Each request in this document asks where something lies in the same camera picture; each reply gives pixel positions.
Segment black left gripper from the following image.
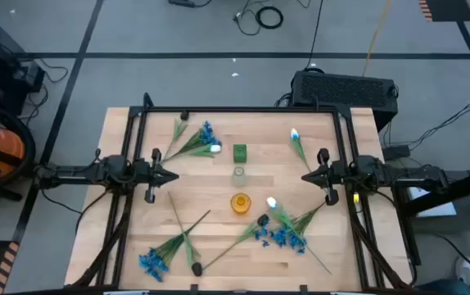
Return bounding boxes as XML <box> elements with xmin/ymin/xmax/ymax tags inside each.
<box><xmin>133</xmin><ymin>147</ymin><xmax>180</xmax><ymax>205</ymax></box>

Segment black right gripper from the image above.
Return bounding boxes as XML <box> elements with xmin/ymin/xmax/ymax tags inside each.
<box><xmin>301</xmin><ymin>147</ymin><xmax>358</xmax><ymax>206</ymax></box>

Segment white tulip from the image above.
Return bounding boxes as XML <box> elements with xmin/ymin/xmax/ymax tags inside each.
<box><xmin>160</xmin><ymin>143</ymin><xmax>223</xmax><ymax>164</ymax></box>
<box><xmin>290</xmin><ymin>127</ymin><xmax>313</xmax><ymax>173</ymax></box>
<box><xmin>265</xmin><ymin>196</ymin><xmax>334</xmax><ymax>275</ymax></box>

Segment blue flower bunch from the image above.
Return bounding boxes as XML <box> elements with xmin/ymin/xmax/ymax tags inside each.
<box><xmin>253</xmin><ymin>202</ymin><xmax>327</xmax><ymax>256</ymax></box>
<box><xmin>159</xmin><ymin>120</ymin><xmax>221</xmax><ymax>164</ymax></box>
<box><xmin>138</xmin><ymin>209</ymin><xmax>212</xmax><ymax>284</ymax></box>

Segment green glass vase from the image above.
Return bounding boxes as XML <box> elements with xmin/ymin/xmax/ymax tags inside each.
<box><xmin>233</xmin><ymin>143</ymin><xmax>247</xmax><ymax>164</ymax></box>

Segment green stems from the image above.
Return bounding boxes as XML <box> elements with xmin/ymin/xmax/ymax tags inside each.
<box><xmin>166</xmin><ymin>190</ymin><xmax>204</xmax><ymax>278</ymax></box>

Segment clear glass vase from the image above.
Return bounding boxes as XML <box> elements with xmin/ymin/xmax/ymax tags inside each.
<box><xmin>232</xmin><ymin>166</ymin><xmax>247</xmax><ymax>188</ymax></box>

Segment amber glass vase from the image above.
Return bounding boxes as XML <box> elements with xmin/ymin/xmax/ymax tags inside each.
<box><xmin>229</xmin><ymin>192</ymin><xmax>253</xmax><ymax>215</ymax></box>

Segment black power adapter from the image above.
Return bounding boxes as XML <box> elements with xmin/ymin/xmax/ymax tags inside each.
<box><xmin>382</xmin><ymin>145</ymin><xmax>411</xmax><ymax>161</ymax></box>

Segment black perforated computer case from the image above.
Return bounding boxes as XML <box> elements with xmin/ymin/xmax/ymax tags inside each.
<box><xmin>290</xmin><ymin>69</ymin><xmax>400</xmax><ymax>133</ymax></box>

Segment white paper sheet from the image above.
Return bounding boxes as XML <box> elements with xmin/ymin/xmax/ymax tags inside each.
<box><xmin>405</xmin><ymin>186</ymin><xmax>458</xmax><ymax>218</ymax></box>

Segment black side table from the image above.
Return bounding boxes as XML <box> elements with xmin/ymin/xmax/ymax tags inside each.
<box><xmin>393</xmin><ymin>168</ymin><xmax>470</xmax><ymax>267</ymax></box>

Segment black metal beam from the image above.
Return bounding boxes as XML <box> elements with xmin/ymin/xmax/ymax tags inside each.
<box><xmin>400</xmin><ymin>163</ymin><xmax>470</xmax><ymax>218</ymax></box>

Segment orange black vacuum cleaner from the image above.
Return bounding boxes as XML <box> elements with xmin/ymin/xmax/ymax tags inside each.
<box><xmin>0</xmin><ymin>101</ymin><xmax>38</xmax><ymax>213</ymax></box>

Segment black metal table frame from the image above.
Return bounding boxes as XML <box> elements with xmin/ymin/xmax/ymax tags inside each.
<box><xmin>65</xmin><ymin>92</ymin><xmax>414</xmax><ymax>295</ymax></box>

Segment long black cable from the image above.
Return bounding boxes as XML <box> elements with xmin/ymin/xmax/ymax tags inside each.
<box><xmin>303</xmin><ymin>0</ymin><xmax>325</xmax><ymax>70</ymax></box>

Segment black cable bundle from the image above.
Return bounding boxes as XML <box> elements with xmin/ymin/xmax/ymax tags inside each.
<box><xmin>406</xmin><ymin>93</ymin><xmax>470</xmax><ymax>151</ymax></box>

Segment yellow cable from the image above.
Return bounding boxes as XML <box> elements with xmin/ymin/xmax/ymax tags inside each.
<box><xmin>360</xmin><ymin>0</ymin><xmax>394</xmax><ymax>78</ymax></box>

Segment coiled black cable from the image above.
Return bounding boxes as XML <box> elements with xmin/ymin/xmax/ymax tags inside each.
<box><xmin>255</xmin><ymin>5</ymin><xmax>284</xmax><ymax>30</ymax></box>

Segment tangled black cable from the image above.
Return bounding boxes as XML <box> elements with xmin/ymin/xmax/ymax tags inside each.
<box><xmin>233</xmin><ymin>0</ymin><xmax>267</xmax><ymax>37</ymax></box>

